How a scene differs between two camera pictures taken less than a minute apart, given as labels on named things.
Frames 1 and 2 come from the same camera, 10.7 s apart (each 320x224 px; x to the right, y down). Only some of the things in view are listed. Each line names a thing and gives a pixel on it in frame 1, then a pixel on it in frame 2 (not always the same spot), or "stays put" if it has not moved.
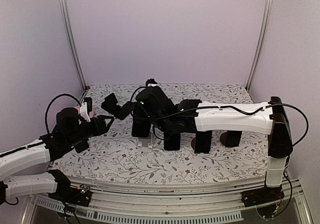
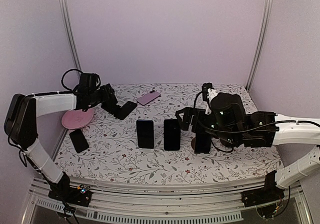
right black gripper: x=137 y=111 -> x=184 y=123
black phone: x=203 y=142 stays put
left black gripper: x=102 y=128 -> x=109 y=95
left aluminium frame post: x=64 y=11 stays put
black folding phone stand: x=110 y=104 stays put
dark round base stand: x=193 y=143 stays put
